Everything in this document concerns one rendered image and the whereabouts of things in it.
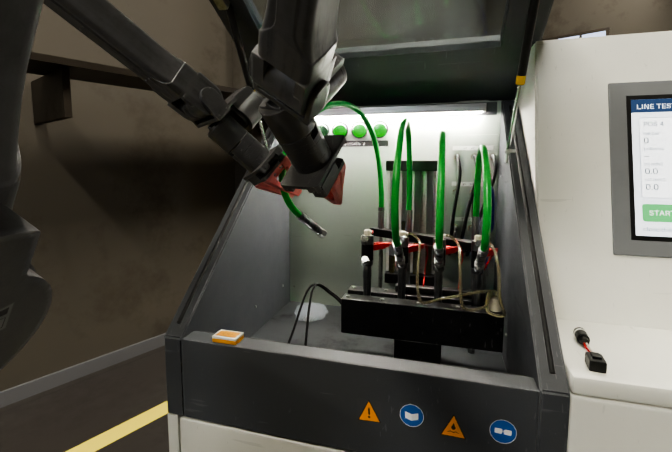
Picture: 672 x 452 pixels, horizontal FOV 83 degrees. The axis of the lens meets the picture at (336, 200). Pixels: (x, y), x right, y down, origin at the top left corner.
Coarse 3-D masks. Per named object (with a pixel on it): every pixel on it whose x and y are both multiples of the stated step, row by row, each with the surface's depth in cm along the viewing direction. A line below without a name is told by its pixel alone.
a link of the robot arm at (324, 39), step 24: (288, 0) 30; (312, 0) 29; (336, 0) 33; (264, 24) 34; (288, 24) 32; (312, 24) 32; (336, 24) 36; (264, 48) 36; (288, 48) 34; (312, 48) 34; (264, 72) 40; (288, 72) 37; (312, 72) 36; (288, 96) 40
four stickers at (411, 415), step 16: (368, 400) 63; (368, 416) 64; (400, 416) 62; (416, 416) 62; (448, 416) 60; (464, 416) 59; (448, 432) 60; (464, 432) 60; (496, 432) 58; (512, 432) 58
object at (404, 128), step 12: (408, 120) 84; (408, 132) 91; (396, 144) 74; (408, 144) 94; (396, 156) 72; (408, 156) 96; (396, 168) 70; (408, 168) 97; (396, 180) 70; (408, 180) 98; (396, 192) 69; (408, 192) 99; (396, 204) 69; (408, 204) 100; (396, 216) 69; (408, 216) 100; (396, 228) 70; (408, 228) 100; (396, 240) 72; (396, 252) 76
